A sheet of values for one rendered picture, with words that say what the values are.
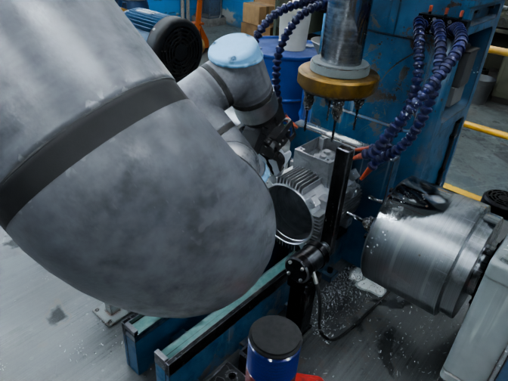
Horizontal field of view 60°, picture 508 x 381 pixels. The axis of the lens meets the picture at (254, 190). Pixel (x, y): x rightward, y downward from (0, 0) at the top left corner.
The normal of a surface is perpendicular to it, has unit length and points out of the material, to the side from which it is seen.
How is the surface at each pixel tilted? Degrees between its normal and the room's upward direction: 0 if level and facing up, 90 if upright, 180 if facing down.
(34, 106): 61
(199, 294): 105
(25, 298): 0
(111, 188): 70
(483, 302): 90
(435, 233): 43
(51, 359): 0
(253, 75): 96
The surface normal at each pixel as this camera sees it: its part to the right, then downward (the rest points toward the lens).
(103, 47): 0.60, -0.36
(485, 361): -0.66, 0.36
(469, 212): -0.05, -0.78
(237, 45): -0.21, -0.61
